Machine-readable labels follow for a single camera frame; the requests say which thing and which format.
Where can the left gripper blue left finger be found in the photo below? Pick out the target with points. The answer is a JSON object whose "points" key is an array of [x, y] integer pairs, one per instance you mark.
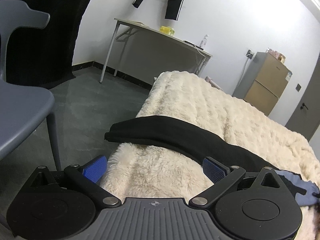
{"points": [[95, 169]]}

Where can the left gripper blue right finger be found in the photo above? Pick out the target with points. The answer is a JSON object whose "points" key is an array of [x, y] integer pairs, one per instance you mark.
{"points": [[214, 170]]}

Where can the black and blue garment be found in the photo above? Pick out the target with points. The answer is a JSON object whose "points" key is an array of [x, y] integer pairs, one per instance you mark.
{"points": [[185, 138]]}

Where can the grey folding table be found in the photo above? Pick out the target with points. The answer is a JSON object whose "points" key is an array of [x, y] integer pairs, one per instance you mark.
{"points": [[147, 52]]}

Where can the cream fluffy blanket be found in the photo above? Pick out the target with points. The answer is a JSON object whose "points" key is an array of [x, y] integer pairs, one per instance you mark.
{"points": [[149, 171]]}

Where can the grey plastic chair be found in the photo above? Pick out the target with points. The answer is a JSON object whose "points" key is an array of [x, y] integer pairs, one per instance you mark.
{"points": [[23, 108]]}

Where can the grey door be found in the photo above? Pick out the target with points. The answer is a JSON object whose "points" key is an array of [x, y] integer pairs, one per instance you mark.
{"points": [[305, 118]]}

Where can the gold two-door fridge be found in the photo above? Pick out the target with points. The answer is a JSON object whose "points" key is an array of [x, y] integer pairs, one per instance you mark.
{"points": [[263, 82]]}

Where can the clear pump bottle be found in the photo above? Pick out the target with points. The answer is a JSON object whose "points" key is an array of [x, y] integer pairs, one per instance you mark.
{"points": [[204, 42]]}

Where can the items on fridge top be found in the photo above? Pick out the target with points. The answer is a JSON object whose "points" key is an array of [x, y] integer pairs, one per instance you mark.
{"points": [[279, 56]]}

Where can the yellow box on table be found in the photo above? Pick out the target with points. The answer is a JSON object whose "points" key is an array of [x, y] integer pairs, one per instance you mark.
{"points": [[167, 30]]}

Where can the wall light switch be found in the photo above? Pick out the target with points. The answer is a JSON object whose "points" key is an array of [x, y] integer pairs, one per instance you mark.
{"points": [[298, 87]]}

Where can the wall power socket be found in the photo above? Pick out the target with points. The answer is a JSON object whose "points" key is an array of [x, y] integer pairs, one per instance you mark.
{"points": [[249, 54]]}

